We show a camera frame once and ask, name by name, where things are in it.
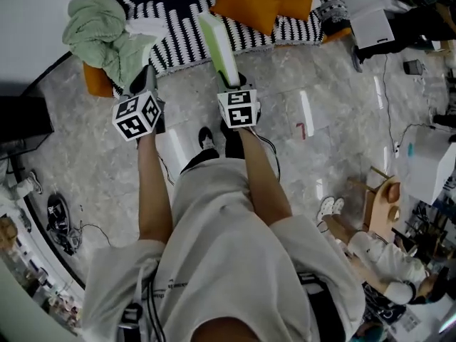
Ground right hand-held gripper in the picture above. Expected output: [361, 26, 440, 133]
[214, 70, 263, 130]

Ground wooden side table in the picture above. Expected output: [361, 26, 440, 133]
[347, 165, 403, 249]

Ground wooden bowl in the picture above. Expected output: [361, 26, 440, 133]
[386, 180, 402, 204]

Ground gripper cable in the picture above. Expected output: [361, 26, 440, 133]
[156, 151, 177, 188]
[254, 130, 282, 183]

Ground black worn bag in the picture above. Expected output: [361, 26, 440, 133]
[295, 271, 348, 342]

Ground person's white t-shirt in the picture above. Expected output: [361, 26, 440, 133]
[81, 158, 366, 342]

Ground black white striped throw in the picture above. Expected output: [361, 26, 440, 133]
[83, 0, 339, 98]

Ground green knitted blanket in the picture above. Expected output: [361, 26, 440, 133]
[62, 0, 160, 92]

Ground grey patterned knit blanket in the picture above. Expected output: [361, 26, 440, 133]
[313, 0, 352, 37]

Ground person's right forearm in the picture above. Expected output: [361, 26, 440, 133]
[238, 126, 293, 227]

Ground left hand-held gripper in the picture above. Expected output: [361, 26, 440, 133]
[112, 66, 167, 143]

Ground black TV cabinet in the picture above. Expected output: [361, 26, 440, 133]
[0, 94, 55, 160]

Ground cluttered display shelf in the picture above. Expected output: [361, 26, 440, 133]
[0, 208, 85, 338]

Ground long black floor cable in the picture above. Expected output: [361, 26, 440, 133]
[383, 53, 434, 149]

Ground white fluffy cloth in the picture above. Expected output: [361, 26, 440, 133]
[124, 16, 168, 41]

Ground black mesh waste bin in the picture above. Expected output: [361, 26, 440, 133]
[403, 58, 424, 75]

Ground person's black trousers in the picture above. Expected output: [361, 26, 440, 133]
[180, 119, 247, 176]

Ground black round device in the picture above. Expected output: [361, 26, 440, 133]
[46, 194, 83, 256]

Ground person's black shoe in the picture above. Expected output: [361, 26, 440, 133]
[197, 126, 220, 152]

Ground person's left forearm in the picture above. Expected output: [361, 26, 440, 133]
[137, 133, 175, 244]

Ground green book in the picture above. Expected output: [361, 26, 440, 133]
[197, 11, 240, 87]

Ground thin black cable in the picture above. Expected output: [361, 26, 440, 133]
[76, 222, 111, 247]

